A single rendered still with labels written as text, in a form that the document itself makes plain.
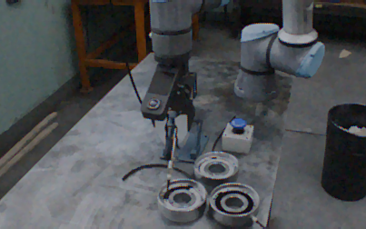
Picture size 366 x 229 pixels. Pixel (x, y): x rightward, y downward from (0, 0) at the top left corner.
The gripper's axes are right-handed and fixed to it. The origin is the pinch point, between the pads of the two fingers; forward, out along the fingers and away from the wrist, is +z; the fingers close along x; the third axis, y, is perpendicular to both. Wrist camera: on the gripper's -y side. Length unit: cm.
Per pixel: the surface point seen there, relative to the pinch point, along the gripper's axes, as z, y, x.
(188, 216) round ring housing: 10.8, -9.4, -5.9
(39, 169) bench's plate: 13.1, -1.6, 36.0
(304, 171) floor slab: 94, 122, -36
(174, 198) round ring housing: 11.3, -4.2, -1.3
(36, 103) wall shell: 80, 137, 149
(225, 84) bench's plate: 13, 59, 0
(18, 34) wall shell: 28, 133, 149
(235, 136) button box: 8.7, 19.3, -10.4
